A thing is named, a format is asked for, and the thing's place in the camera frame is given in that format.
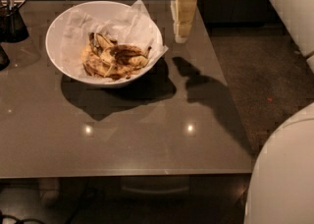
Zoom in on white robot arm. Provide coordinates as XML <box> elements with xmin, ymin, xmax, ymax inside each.
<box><xmin>217</xmin><ymin>0</ymin><xmax>314</xmax><ymax>224</ymax></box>

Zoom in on white ceramic bowl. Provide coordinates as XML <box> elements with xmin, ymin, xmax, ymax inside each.
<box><xmin>44</xmin><ymin>0</ymin><xmax>164</xmax><ymax>89</ymax></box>

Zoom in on brown spotted banana pile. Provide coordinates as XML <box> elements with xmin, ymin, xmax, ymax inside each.
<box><xmin>80</xmin><ymin>32</ymin><xmax>131</xmax><ymax>81</ymax></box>

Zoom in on white paper liner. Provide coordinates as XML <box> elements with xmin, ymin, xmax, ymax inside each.
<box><xmin>54</xmin><ymin>0</ymin><xmax>168</xmax><ymax>87</ymax></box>

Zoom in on dark glass pitcher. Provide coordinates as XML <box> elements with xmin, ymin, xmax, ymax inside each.
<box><xmin>0</xmin><ymin>0</ymin><xmax>28</xmax><ymax>43</ymax></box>

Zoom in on dark round object left edge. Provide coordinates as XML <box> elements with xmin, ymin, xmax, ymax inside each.
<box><xmin>0</xmin><ymin>45</ymin><xmax>10</xmax><ymax>71</ymax></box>

